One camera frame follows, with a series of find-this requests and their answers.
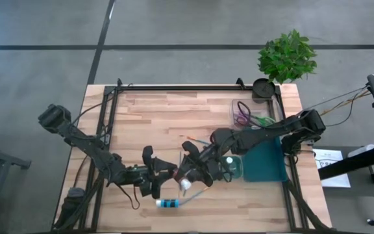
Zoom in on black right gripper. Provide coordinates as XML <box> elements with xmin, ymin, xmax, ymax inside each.
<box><xmin>177</xmin><ymin>140</ymin><xmax>227</xmax><ymax>189</ymax></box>

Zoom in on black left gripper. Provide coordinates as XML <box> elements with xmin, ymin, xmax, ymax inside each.
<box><xmin>121</xmin><ymin>145</ymin><xmax>179</xmax><ymax>200</ymax></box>

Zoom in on brown paint bottle white cap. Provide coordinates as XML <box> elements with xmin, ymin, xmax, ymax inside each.
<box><xmin>173</xmin><ymin>170</ymin><xmax>193</xmax><ymax>192</ymax></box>

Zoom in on blue paint bottle white cap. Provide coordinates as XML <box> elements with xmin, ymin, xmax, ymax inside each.
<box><xmin>155</xmin><ymin>198</ymin><xmax>181</xmax><ymax>209</ymax></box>

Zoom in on dark red handled scissors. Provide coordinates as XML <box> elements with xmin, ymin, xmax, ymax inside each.
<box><xmin>234</xmin><ymin>113</ymin><xmax>249</xmax><ymax>128</ymax></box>

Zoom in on purple handled scissors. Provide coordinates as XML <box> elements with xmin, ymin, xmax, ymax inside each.
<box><xmin>233</xmin><ymin>110</ymin><xmax>255</xmax><ymax>128</ymax></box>

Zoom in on green handled scissors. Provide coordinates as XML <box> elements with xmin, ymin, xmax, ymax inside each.
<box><xmin>250</xmin><ymin>115</ymin><xmax>276</xmax><ymax>128</ymax></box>

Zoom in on small green plastic tray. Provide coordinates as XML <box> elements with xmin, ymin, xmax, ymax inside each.
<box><xmin>219</xmin><ymin>154</ymin><xmax>245</xmax><ymax>179</ymax></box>

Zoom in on large teal plastic tray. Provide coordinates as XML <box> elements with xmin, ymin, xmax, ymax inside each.
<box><xmin>242</xmin><ymin>136</ymin><xmax>288</xmax><ymax>183</ymax></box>

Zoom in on clear plastic container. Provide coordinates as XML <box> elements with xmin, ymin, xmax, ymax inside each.
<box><xmin>231</xmin><ymin>98</ymin><xmax>284</xmax><ymax>129</ymax></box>

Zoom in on black plant pot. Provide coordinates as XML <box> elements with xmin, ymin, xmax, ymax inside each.
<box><xmin>251</xmin><ymin>77</ymin><xmax>276</xmax><ymax>104</ymax></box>

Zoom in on white printed paper sheet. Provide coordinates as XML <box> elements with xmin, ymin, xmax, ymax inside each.
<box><xmin>313</xmin><ymin>148</ymin><xmax>351</xmax><ymax>189</ymax></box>

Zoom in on green leafy plant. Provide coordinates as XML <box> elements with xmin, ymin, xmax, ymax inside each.
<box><xmin>257</xmin><ymin>29</ymin><xmax>318</xmax><ymax>85</ymax></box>

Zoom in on white box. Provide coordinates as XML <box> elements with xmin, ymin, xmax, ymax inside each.
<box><xmin>347</xmin><ymin>144</ymin><xmax>374</xmax><ymax>159</ymax></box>

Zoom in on black metal table frame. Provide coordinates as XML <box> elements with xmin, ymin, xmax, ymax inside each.
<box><xmin>52</xmin><ymin>77</ymin><xmax>334</xmax><ymax>233</ymax></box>

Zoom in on black cable bundle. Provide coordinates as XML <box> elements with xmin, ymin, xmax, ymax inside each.
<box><xmin>53</xmin><ymin>175</ymin><xmax>105</xmax><ymax>231</ymax></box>
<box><xmin>284</xmin><ymin>178</ymin><xmax>336</xmax><ymax>233</ymax></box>

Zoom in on loose cables beside table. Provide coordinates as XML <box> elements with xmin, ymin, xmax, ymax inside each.
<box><xmin>303</xmin><ymin>86</ymin><xmax>371</xmax><ymax>127</ymax></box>

